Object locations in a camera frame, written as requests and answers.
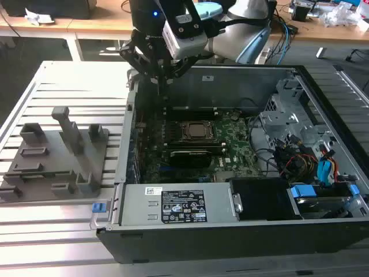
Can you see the black printer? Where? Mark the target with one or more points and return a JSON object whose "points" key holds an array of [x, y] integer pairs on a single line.
{"points": [[57, 8]]}

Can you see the blue case latch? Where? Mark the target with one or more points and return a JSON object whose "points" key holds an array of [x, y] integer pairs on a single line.
{"points": [[97, 208]]}

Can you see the green motherboard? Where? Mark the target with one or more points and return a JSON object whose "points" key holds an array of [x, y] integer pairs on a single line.
{"points": [[236, 138]]}

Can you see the crumpled clear plastic bag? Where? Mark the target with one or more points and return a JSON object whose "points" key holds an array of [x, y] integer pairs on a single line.
{"points": [[337, 14]]}

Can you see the black RAM slot block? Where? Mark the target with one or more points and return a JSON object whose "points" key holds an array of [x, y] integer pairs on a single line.
{"points": [[193, 114]]}

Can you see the white red bag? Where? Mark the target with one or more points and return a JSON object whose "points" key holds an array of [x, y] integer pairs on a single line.
{"points": [[363, 11]]}

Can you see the grey parts rack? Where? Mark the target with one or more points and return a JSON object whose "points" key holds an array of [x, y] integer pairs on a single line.
{"points": [[57, 155]]}

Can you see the black graphics card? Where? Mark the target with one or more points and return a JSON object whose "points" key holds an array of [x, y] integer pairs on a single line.
{"points": [[190, 158]]}

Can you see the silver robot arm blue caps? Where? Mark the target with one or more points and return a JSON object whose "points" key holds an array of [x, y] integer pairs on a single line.
{"points": [[230, 43]]}

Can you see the crumpled white paper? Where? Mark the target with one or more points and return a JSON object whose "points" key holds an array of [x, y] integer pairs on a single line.
{"points": [[37, 17]]}

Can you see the small black box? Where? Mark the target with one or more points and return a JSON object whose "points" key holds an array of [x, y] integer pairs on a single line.
{"points": [[301, 13]]}

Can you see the grey power supply unit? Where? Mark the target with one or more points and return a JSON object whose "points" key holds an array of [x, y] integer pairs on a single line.
{"points": [[138, 205]]}

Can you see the wooden desk white legs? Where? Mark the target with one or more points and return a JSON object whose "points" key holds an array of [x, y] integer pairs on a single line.
{"points": [[115, 23]]}

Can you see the black finned heatsink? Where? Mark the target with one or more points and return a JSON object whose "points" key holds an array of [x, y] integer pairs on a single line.
{"points": [[173, 131]]}

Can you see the black chair base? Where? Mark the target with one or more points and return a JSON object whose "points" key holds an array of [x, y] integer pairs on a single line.
{"points": [[357, 54]]}

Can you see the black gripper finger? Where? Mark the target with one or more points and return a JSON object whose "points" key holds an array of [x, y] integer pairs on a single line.
{"points": [[181, 67], [135, 56]]}

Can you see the black open PC case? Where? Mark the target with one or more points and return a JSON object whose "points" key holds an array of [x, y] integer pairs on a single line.
{"points": [[201, 245]]}

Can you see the hard disk in blue carrier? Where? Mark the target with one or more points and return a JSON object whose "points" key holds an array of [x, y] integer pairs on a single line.
{"points": [[304, 191]]}

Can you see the grey metal drive cage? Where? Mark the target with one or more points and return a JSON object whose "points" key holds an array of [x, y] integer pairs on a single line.
{"points": [[276, 121]]}

